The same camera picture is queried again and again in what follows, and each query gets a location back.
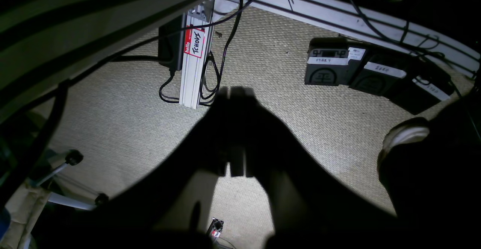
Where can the foot pedal labelled start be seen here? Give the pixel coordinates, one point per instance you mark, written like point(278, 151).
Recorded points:
point(333, 61)

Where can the white and black shoe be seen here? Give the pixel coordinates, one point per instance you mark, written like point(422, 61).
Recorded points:
point(431, 168)

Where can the aluminium table leg with label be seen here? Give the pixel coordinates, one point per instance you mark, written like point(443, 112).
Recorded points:
point(196, 47)

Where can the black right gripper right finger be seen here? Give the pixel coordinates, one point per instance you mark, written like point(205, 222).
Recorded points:
point(307, 204)

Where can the foot pedal rightmost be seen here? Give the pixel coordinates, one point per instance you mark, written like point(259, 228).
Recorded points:
point(418, 93)

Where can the black power adapter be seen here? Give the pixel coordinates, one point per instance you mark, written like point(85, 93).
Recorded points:
point(170, 43)

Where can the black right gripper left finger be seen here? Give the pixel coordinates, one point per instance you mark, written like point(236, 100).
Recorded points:
point(169, 208)

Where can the foot pedal labelled zero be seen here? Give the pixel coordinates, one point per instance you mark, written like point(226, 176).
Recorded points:
point(379, 73)

